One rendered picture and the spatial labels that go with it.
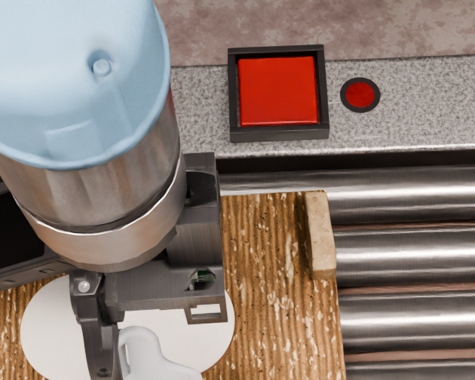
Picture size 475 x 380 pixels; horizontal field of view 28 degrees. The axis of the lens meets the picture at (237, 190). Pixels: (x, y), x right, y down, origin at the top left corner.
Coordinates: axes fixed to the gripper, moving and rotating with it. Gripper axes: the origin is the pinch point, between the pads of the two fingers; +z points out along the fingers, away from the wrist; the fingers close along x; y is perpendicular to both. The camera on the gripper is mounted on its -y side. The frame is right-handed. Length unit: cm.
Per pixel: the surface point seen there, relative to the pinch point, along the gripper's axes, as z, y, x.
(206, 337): 2.7, 5.5, -1.4
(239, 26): 97, 11, 85
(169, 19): 97, -3, 87
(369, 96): 5.5, 19.0, 17.7
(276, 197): 3.5, 11.0, 8.9
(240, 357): 3.5, 7.6, -2.7
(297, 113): 4.2, 13.1, 16.0
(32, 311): 2.8, -6.5, 1.3
